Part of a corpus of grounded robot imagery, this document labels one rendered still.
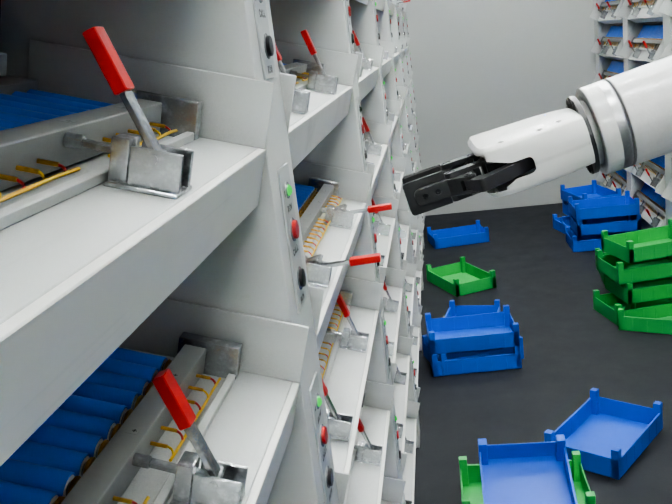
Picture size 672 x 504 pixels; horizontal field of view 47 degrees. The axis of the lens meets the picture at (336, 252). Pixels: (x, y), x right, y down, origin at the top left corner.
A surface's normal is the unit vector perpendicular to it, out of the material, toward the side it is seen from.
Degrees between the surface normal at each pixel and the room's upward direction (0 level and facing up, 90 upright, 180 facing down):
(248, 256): 90
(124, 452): 16
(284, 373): 90
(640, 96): 58
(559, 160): 92
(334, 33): 90
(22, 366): 106
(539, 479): 23
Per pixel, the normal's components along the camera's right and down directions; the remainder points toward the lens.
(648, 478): -0.12, -0.96
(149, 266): 0.98, 0.19
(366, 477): 0.16, -0.94
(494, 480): -0.16, -0.77
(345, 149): -0.11, 0.27
